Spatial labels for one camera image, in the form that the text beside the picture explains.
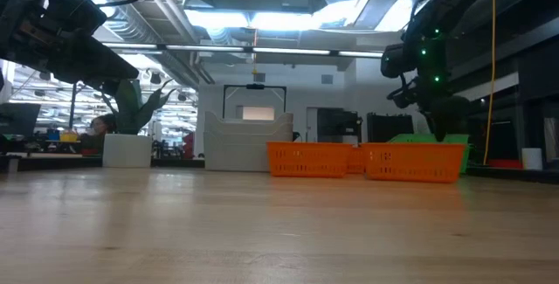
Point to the thin black metal stand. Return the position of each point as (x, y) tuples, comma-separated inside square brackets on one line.
[(73, 109)]

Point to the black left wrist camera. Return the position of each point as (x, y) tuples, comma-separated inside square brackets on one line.
[(76, 11)]

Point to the black rectangular frame stand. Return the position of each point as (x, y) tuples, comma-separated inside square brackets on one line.
[(254, 86)]

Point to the black cabinet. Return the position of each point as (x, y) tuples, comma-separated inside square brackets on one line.
[(336, 124), (388, 126)]

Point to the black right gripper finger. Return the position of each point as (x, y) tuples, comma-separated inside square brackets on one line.
[(429, 121), (447, 127)]

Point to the green plant in white pot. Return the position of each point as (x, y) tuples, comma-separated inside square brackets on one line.
[(126, 150)]

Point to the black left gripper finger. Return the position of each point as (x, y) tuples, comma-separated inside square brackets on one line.
[(107, 88), (94, 63)]

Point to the black right frame rail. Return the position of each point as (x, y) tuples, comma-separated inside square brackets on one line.
[(524, 175)]

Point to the orange plastic basket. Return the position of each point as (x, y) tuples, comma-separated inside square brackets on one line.
[(412, 164), (356, 160), (308, 159)]

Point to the black left frame rail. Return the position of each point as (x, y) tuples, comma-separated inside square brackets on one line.
[(52, 163)]

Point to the green plastic basket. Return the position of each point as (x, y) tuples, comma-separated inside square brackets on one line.
[(406, 138)]

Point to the white cylinder container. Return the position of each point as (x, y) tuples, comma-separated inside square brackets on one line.
[(532, 158)]

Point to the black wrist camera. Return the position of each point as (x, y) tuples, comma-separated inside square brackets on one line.
[(76, 11), (393, 61)]

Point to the black crosswise frame rail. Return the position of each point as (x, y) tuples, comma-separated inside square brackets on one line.
[(174, 162)]

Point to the small blue box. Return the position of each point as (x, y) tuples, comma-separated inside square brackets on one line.
[(53, 136)]

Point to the flat red box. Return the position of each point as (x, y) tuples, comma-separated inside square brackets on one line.
[(504, 164)]

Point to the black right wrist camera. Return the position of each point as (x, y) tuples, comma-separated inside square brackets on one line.
[(393, 61)]

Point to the small yellow box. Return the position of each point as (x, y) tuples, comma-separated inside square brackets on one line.
[(69, 136)]

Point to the long hanging light fixture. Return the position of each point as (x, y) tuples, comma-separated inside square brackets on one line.
[(288, 51)]

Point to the person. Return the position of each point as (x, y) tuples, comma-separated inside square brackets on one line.
[(102, 126)]

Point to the black monitor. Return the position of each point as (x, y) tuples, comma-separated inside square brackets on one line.
[(19, 120)]

